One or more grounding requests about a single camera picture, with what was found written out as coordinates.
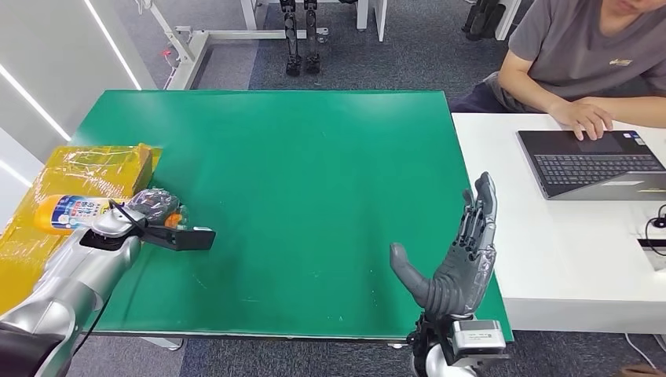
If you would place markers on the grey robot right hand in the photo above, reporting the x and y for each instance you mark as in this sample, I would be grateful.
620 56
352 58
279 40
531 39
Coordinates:
458 281

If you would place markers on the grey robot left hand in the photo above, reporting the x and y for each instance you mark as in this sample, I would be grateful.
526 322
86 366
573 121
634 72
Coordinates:
153 205

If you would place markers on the orange plastic bottle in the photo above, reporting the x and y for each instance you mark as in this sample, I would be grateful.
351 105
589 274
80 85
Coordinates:
67 213

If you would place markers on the person's left forearm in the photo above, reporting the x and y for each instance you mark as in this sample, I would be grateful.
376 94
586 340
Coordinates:
629 108

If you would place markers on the person's right forearm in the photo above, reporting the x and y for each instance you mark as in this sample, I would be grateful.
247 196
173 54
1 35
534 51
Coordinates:
523 89

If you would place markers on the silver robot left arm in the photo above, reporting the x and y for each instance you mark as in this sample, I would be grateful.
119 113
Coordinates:
78 276

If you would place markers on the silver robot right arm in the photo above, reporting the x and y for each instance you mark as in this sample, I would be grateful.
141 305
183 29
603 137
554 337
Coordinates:
434 364

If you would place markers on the yellow film-wrapped box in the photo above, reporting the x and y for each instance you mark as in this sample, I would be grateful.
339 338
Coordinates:
78 172

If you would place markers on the white desk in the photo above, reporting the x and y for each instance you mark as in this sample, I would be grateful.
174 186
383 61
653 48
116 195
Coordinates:
562 249

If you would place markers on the green table mat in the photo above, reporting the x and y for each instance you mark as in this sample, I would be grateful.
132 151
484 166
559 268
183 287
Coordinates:
291 172

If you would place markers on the dark grey laptop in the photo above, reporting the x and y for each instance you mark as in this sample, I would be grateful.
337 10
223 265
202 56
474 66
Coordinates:
588 166

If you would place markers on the person's right hand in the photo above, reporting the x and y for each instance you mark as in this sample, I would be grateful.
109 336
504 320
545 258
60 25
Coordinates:
582 117

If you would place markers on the black robot leg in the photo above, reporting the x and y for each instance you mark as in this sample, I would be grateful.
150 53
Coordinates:
311 36
292 36

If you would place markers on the person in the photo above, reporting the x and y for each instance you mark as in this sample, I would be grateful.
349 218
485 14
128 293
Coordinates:
582 47

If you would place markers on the white table leg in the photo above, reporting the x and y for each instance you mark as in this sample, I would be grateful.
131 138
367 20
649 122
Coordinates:
374 15

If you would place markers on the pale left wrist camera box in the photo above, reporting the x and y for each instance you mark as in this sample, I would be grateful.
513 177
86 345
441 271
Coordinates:
187 239

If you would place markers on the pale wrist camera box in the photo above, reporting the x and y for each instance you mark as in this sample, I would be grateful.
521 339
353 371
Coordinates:
476 335
187 239

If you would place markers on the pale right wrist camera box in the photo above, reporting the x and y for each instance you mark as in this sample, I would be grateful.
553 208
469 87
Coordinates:
476 335

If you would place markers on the white metal frame stand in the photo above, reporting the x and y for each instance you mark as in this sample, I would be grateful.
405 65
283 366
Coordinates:
187 47

